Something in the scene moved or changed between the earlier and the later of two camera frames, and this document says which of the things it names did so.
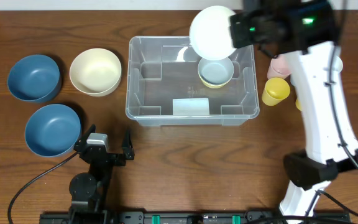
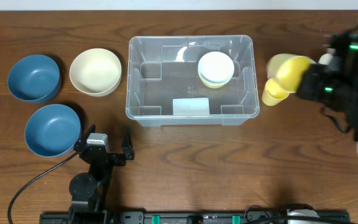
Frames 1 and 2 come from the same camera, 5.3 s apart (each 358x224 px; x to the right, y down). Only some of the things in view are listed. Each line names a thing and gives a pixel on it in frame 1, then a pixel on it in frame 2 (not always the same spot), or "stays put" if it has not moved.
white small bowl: [210, 34] -> [215, 68]
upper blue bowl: [34, 78] stays put
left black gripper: [110, 157] stays put
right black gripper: [239, 30] -> [309, 83]
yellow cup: [276, 89] stays put
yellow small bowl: [214, 86] stays put
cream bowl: [96, 71] stays put
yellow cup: [299, 104] -> [288, 69]
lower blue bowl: [52, 130] stays put
